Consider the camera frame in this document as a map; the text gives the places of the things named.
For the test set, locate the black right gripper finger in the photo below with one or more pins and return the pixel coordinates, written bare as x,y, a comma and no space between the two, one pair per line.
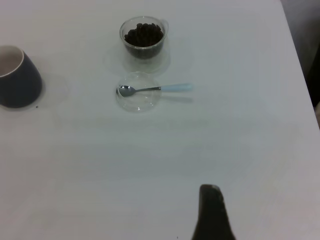
211,215

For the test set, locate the small clear glass dish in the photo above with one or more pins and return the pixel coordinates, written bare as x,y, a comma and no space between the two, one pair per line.
140,102

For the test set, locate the dark grey ceramic mug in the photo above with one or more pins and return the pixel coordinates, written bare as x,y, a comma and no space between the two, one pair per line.
20,87

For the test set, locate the double-walled clear glass cup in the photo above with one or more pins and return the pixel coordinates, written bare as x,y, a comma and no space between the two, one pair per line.
143,53

